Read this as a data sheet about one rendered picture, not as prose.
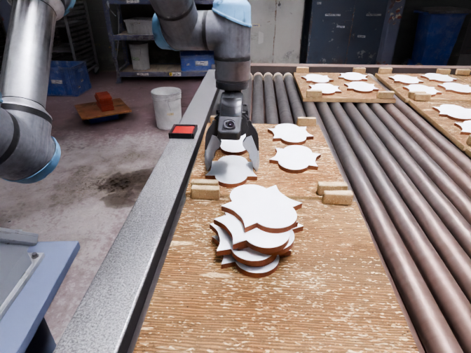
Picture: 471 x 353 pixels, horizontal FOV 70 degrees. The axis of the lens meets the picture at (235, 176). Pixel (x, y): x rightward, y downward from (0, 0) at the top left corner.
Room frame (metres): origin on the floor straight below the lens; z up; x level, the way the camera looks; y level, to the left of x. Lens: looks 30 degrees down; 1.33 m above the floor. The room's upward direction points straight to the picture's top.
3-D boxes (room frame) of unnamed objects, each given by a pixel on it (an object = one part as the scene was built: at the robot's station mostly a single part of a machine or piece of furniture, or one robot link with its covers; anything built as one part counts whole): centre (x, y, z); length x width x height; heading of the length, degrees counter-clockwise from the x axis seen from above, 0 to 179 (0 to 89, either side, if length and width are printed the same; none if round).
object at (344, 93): (1.47, -0.45, 0.94); 0.41 x 0.35 x 0.04; 177
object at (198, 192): (0.59, 0.06, 0.95); 0.06 x 0.02 x 0.03; 86
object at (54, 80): (4.55, 2.27, 0.19); 0.50 x 0.41 x 0.37; 85
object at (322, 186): (0.60, -0.20, 0.95); 0.06 x 0.02 x 0.03; 88
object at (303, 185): (0.80, -0.08, 0.93); 0.41 x 0.35 x 0.02; 178
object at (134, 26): (5.32, 1.32, 0.74); 0.44 x 0.36 x 0.20; 78
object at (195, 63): (5.37, 0.53, 0.25); 0.62 x 0.42 x 0.22; 99
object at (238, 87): (0.73, 0.01, 1.08); 0.09 x 0.08 x 0.12; 178
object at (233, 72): (0.73, 0.01, 1.16); 0.08 x 0.08 x 0.05
